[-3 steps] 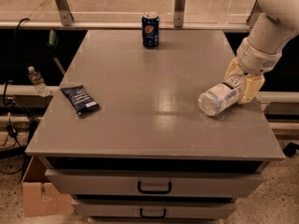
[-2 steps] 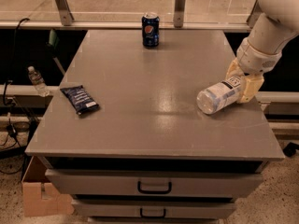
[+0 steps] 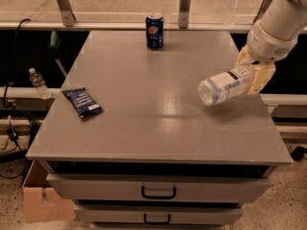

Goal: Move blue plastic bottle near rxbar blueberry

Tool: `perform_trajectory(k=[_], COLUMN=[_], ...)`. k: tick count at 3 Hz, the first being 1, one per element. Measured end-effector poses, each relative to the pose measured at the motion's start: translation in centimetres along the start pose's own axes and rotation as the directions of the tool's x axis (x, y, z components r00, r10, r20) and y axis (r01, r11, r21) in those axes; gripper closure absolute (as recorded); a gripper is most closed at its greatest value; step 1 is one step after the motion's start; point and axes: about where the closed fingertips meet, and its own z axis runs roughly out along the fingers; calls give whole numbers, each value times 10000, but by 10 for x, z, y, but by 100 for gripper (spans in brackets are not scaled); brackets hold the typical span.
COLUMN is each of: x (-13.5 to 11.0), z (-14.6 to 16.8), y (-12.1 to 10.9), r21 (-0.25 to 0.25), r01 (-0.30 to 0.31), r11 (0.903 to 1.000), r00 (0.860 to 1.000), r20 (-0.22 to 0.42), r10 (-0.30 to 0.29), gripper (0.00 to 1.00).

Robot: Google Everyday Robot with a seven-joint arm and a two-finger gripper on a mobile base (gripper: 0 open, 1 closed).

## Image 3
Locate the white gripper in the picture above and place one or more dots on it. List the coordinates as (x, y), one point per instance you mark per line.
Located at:
(268, 47)

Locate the black upper drawer handle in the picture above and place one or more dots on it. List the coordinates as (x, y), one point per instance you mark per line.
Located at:
(158, 194)

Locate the upper grey drawer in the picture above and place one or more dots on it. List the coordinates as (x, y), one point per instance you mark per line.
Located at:
(157, 188)

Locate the black lower drawer handle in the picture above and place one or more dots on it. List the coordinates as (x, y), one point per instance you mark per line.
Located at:
(156, 219)

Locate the cardboard box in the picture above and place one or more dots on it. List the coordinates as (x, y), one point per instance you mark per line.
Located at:
(41, 202)

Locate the left metal bracket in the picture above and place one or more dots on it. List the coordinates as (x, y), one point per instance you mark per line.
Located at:
(67, 15)

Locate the grey drawer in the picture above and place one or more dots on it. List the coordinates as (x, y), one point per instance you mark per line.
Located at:
(179, 215)
(157, 188)

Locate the right metal bracket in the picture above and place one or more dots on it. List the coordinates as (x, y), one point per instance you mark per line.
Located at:
(264, 0)

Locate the lower grey drawer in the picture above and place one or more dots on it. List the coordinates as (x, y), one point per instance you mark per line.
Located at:
(179, 215)

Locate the blue pepsi can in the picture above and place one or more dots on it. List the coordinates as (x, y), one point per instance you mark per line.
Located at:
(154, 30)

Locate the metal bracket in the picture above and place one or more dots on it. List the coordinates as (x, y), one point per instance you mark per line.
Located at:
(67, 15)
(183, 14)
(264, 0)

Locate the middle metal bracket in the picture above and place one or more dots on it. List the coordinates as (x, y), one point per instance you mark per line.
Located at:
(183, 14)

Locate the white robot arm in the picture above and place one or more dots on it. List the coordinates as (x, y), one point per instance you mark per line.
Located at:
(284, 19)

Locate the black drawer handle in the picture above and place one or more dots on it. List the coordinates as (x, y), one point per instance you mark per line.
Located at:
(156, 219)
(158, 194)

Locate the grey drawer cabinet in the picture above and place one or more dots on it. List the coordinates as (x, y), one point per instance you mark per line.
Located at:
(153, 121)

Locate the blue rxbar blueberry wrapper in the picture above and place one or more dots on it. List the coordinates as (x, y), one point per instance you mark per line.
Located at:
(82, 102)

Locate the clear plastic water bottle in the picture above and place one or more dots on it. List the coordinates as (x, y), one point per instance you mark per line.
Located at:
(229, 84)

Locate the small water bottle on ledge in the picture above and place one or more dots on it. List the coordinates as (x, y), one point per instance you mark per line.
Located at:
(39, 84)

